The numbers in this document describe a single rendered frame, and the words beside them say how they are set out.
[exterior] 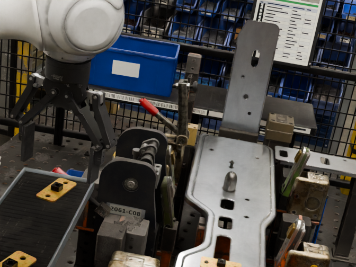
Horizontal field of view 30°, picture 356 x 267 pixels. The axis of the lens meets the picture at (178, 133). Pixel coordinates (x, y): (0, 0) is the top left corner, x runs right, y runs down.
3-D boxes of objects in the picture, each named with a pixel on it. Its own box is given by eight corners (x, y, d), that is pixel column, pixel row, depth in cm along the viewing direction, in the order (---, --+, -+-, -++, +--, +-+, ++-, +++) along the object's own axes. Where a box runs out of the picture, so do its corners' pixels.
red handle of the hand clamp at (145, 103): (187, 139, 173) (141, 99, 171) (181, 144, 174) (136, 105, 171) (188, 133, 177) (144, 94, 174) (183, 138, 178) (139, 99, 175)
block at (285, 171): (296, 272, 190) (319, 186, 179) (258, 264, 191) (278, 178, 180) (295, 253, 199) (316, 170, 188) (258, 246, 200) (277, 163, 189)
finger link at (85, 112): (72, 89, 115) (78, 85, 114) (106, 144, 116) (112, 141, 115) (60, 95, 111) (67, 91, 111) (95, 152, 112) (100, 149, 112)
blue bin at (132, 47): (170, 97, 210) (176, 58, 205) (76, 82, 210) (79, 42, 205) (175, 81, 225) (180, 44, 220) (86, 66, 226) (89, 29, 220)
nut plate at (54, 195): (53, 203, 117) (53, 197, 116) (34, 196, 118) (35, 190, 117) (77, 184, 124) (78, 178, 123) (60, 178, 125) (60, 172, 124)
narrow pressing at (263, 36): (257, 134, 201) (281, 25, 187) (220, 127, 201) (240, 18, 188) (257, 133, 201) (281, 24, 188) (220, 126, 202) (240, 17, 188)
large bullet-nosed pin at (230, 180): (233, 198, 165) (238, 175, 162) (221, 196, 165) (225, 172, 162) (234, 192, 168) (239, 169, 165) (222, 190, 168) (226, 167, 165)
